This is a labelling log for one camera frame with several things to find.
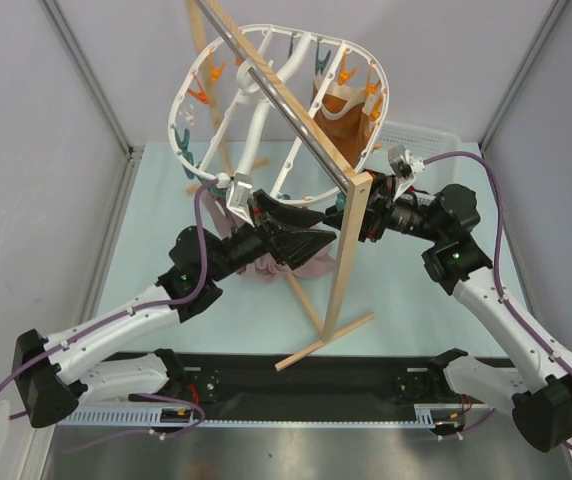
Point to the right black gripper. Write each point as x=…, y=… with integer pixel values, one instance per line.
x=373, y=208

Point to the orange brown garment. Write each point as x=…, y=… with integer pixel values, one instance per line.
x=344, y=118

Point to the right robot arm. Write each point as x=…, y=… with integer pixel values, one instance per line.
x=538, y=396

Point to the white round clip hanger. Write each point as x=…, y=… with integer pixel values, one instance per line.
x=221, y=122

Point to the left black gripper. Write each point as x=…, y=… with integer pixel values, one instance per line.
x=292, y=246

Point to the mauve cloth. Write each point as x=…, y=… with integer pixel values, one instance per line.
x=214, y=223

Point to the white plastic basket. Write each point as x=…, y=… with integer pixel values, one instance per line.
x=419, y=140

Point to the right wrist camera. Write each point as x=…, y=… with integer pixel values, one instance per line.
x=405, y=166

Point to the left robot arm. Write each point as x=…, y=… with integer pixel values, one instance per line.
x=54, y=374

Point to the wooden drying rack frame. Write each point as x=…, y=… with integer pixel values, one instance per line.
x=207, y=21

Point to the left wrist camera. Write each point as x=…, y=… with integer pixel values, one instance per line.
x=238, y=193

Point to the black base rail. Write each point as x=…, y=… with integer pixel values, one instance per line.
x=316, y=390

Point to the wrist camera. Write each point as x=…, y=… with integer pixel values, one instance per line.
x=238, y=193
x=405, y=166

